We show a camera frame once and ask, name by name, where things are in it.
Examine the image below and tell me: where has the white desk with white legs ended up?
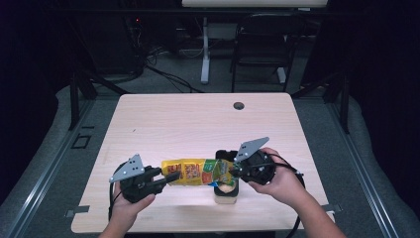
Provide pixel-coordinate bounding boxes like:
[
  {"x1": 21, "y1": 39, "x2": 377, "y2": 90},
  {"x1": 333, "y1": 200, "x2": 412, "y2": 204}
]
[{"x1": 180, "y1": 0, "x2": 330, "y2": 85}]

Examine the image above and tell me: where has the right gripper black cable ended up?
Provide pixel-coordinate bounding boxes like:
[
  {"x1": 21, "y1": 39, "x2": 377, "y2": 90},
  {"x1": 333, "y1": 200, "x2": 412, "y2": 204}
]
[{"x1": 272, "y1": 154, "x2": 307, "y2": 238}]

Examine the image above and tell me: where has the yellow spout pouch green cap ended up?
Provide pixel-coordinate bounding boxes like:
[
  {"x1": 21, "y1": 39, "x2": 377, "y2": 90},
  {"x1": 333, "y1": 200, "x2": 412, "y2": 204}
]
[{"x1": 160, "y1": 158, "x2": 240, "y2": 188}]

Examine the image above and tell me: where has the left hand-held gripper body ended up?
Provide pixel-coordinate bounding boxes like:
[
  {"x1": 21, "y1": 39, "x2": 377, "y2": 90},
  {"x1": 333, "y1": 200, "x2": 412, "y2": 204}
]
[{"x1": 108, "y1": 153, "x2": 166, "y2": 204}]

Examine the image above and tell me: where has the grey metal floor rail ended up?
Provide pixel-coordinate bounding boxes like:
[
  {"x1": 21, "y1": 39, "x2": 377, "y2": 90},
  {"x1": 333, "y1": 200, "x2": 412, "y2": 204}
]
[
  {"x1": 326, "y1": 98, "x2": 401, "y2": 238},
  {"x1": 5, "y1": 98, "x2": 97, "y2": 238}
]

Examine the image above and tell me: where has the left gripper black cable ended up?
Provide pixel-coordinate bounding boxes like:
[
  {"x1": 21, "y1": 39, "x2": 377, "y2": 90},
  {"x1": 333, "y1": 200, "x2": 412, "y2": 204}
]
[{"x1": 107, "y1": 181, "x2": 117, "y2": 222}]

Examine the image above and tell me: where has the black chair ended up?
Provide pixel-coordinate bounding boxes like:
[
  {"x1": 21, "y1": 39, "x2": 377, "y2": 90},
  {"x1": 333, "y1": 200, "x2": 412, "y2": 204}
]
[{"x1": 229, "y1": 12, "x2": 307, "y2": 94}]

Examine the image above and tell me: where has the black metal stand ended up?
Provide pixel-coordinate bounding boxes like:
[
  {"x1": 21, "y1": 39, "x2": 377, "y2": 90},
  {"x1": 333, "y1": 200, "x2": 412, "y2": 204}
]
[
  {"x1": 67, "y1": 69, "x2": 131, "y2": 132},
  {"x1": 290, "y1": 71, "x2": 352, "y2": 135}
]

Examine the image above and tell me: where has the person's right hand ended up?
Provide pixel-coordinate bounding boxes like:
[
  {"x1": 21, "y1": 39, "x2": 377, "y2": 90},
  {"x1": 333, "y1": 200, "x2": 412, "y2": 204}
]
[{"x1": 248, "y1": 147, "x2": 309, "y2": 206}]

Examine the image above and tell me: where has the person's left hand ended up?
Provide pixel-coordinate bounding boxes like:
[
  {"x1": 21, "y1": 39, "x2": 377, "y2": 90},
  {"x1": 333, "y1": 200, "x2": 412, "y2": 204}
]
[{"x1": 110, "y1": 180, "x2": 157, "y2": 226}]

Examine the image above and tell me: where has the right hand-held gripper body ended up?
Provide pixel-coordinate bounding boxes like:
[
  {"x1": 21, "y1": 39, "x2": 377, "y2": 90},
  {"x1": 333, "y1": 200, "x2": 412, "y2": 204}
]
[{"x1": 232, "y1": 136, "x2": 277, "y2": 186}]

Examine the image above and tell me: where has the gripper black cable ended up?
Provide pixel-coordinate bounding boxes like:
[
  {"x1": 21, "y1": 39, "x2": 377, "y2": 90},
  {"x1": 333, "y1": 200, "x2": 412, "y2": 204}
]
[
  {"x1": 107, "y1": 181, "x2": 117, "y2": 222},
  {"x1": 272, "y1": 154, "x2": 307, "y2": 238}
]

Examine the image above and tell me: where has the dark cabinet with red light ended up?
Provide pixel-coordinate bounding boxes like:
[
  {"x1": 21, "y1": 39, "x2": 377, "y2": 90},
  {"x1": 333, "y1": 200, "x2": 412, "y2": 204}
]
[{"x1": 74, "y1": 12, "x2": 145, "y2": 76}]

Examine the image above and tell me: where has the bundle of black floor cables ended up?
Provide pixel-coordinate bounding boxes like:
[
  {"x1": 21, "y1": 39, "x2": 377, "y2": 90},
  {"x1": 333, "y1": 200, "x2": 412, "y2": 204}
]
[{"x1": 125, "y1": 16, "x2": 206, "y2": 94}]

